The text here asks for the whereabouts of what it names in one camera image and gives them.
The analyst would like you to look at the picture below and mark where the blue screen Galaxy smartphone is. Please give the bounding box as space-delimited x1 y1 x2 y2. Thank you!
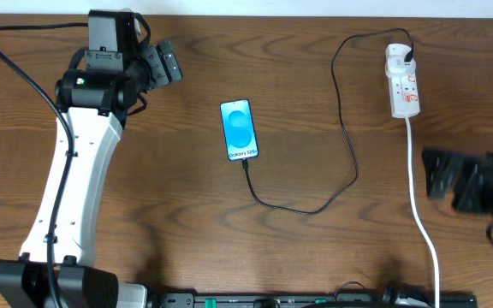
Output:
220 99 259 161

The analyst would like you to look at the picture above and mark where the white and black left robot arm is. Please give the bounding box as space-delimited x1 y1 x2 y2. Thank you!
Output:
0 9 182 308

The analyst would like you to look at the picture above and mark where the white USB charger plug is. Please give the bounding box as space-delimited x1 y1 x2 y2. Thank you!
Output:
384 44 416 78

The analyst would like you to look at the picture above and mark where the white power strip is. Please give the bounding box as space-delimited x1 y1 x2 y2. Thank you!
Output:
385 67 420 119

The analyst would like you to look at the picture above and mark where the black USB charging cable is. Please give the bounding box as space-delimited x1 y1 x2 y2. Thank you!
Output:
241 27 415 216

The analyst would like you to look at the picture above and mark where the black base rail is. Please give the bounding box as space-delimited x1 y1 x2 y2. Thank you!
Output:
143 281 478 308

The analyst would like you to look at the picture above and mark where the white power strip cord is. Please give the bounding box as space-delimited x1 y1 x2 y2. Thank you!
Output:
404 115 441 308

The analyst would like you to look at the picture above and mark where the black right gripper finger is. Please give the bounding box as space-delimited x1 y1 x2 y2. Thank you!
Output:
425 164 462 199
421 147 468 169

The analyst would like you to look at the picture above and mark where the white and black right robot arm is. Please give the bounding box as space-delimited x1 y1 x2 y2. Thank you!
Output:
421 147 493 245

